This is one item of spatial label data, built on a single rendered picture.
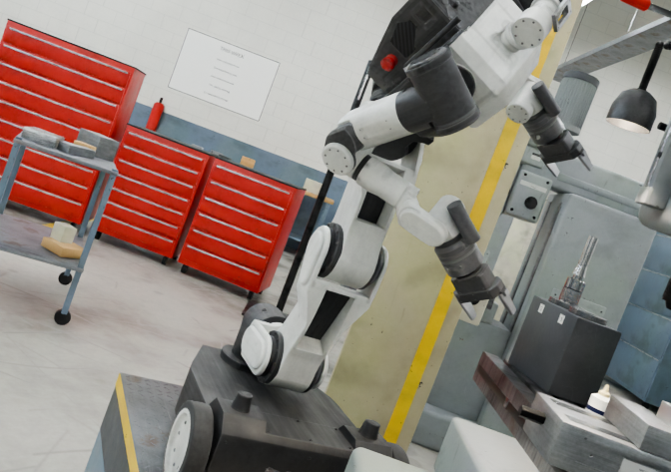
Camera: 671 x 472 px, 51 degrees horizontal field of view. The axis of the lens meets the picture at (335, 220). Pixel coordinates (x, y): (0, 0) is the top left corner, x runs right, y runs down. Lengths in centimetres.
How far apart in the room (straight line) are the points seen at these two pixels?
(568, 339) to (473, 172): 145
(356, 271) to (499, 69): 61
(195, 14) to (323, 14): 182
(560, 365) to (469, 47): 74
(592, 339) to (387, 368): 151
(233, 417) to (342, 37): 904
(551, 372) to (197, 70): 918
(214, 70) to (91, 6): 195
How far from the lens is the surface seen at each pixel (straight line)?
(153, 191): 599
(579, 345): 170
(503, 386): 169
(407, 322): 304
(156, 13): 1075
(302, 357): 186
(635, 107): 123
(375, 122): 145
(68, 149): 376
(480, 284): 158
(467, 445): 137
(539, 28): 145
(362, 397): 311
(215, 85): 1043
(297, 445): 171
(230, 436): 165
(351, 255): 173
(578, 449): 116
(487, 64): 147
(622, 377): 923
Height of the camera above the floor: 119
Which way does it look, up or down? 3 degrees down
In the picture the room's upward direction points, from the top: 21 degrees clockwise
